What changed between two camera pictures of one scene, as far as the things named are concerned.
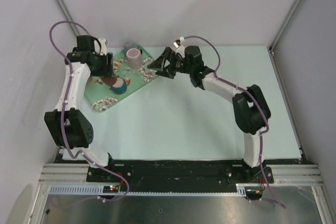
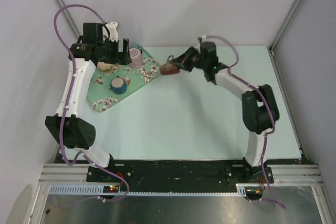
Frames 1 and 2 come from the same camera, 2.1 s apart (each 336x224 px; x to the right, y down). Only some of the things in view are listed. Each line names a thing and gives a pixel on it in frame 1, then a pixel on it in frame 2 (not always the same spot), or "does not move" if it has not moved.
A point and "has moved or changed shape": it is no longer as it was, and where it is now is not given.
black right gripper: (158, 64) -> (184, 61)
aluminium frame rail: (65, 174) does not move
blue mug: (120, 86) does not move
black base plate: (174, 173) does not move
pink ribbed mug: (134, 58) does not move
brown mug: (107, 80) has moved or changed shape
